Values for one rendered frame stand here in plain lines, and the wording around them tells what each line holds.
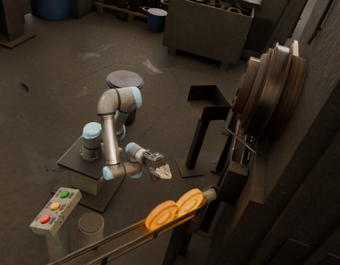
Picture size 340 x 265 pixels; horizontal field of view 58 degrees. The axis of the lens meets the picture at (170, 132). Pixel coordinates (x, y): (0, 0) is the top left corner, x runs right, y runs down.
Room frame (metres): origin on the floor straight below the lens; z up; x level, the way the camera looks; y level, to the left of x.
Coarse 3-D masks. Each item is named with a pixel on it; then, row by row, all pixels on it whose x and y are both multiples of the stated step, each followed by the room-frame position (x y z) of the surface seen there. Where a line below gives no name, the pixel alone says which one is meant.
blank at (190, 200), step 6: (186, 192) 0.89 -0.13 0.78; (192, 192) 0.90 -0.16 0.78; (198, 192) 0.91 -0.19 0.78; (180, 198) 0.87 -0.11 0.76; (186, 198) 0.87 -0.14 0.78; (192, 198) 0.88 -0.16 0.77; (198, 198) 0.91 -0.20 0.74; (180, 204) 0.85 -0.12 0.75; (186, 204) 0.86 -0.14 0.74; (192, 204) 0.91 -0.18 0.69; (198, 204) 0.93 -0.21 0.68; (180, 210) 0.84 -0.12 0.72; (186, 210) 0.88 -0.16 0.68
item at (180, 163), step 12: (192, 96) 1.94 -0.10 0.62; (204, 96) 1.98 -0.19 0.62; (216, 96) 1.96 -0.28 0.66; (192, 108) 1.82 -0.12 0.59; (204, 108) 1.69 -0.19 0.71; (216, 108) 1.73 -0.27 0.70; (228, 108) 1.77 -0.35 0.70; (204, 120) 1.70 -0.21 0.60; (204, 132) 1.81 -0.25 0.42; (192, 144) 1.83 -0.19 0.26; (192, 156) 1.79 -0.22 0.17; (180, 168) 1.78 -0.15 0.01; (192, 168) 1.81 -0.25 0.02
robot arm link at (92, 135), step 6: (90, 126) 1.44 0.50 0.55; (96, 126) 1.45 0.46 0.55; (84, 132) 1.39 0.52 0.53; (90, 132) 1.39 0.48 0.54; (96, 132) 1.40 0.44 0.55; (84, 138) 1.39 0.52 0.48; (90, 138) 1.37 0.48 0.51; (96, 138) 1.39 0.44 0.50; (102, 138) 1.42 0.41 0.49; (84, 144) 1.39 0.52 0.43; (90, 144) 1.38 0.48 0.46; (96, 144) 1.40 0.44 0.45
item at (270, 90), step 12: (276, 48) 1.31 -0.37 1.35; (288, 48) 1.37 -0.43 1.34; (276, 60) 1.25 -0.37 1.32; (276, 72) 1.20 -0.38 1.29; (264, 84) 1.17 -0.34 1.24; (276, 84) 1.17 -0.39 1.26; (264, 96) 1.14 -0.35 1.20; (276, 96) 1.14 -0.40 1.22; (264, 108) 1.12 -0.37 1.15; (252, 120) 1.12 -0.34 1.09; (264, 120) 1.12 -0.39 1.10; (252, 132) 1.15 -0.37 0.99
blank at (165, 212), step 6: (162, 204) 0.79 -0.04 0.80; (168, 204) 0.80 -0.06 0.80; (174, 204) 0.81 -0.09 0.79; (156, 210) 0.76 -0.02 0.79; (162, 210) 0.76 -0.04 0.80; (168, 210) 0.78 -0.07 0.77; (174, 210) 0.81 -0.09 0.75; (150, 216) 0.74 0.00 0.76; (156, 216) 0.74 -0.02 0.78; (162, 216) 0.80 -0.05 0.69; (168, 216) 0.80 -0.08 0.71; (174, 216) 0.82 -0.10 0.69; (150, 222) 0.72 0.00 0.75; (156, 222) 0.74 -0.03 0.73; (162, 222) 0.78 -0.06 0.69; (150, 228) 0.72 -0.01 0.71
